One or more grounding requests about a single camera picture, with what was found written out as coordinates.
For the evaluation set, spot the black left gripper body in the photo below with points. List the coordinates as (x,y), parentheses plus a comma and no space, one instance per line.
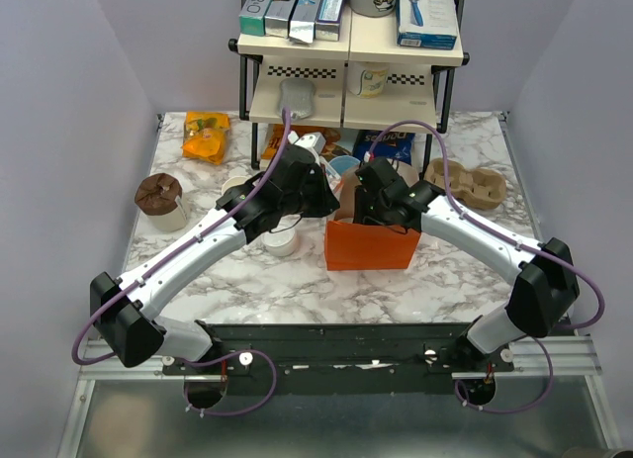
(313,201)

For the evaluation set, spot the silver grey sponge pouch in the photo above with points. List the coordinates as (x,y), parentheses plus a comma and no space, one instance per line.
(296,98)

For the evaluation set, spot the brown pulp cup carrier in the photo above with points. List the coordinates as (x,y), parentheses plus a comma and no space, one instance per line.
(478,188)

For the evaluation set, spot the kraft paper cup stack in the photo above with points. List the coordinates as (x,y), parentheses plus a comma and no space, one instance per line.
(233,182)

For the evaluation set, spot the brown topped white container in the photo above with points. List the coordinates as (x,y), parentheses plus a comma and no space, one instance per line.
(161,198)

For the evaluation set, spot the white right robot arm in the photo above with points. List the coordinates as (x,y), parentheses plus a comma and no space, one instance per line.
(543,287)

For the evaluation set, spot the white yellow printed cup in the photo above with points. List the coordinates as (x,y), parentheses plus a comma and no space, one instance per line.
(366,79)

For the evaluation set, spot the orange yellow snack bag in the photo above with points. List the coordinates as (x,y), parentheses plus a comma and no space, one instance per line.
(206,136)

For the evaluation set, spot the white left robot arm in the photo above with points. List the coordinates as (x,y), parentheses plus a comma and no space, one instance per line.
(127,311)

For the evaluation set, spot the blue cylindrical sugar container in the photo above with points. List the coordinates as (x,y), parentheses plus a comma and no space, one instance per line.
(340,164)

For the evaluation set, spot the orange paper bag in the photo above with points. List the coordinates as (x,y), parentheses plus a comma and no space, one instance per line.
(356,247)

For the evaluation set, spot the blue doritos bag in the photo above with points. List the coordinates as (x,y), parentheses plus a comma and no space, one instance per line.
(393,145)

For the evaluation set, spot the brown cookie snack bag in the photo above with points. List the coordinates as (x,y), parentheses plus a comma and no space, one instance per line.
(338,142)

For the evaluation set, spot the purple white toothpaste box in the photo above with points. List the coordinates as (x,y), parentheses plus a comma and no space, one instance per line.
(328,20)

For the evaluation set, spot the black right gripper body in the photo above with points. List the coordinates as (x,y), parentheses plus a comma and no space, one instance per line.
(369,211)

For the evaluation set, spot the teal toothpaste box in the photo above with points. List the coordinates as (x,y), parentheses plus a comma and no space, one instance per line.
(252,17)

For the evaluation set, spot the cream black shelf rack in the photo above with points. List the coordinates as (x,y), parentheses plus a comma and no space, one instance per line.
(421,86)

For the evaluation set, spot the blue razor package box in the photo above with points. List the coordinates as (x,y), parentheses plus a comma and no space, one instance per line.
(430,24)

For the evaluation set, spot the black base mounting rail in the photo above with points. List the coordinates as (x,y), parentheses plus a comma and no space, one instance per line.
(354,359)

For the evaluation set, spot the orange kettle chips bag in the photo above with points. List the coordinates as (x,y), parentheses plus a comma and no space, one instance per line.
(274,137)

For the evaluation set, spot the silver blue toothpaste box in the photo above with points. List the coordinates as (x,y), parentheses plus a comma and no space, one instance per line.
(303,22)

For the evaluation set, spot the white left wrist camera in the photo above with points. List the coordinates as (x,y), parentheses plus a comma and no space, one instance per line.
(312,142)

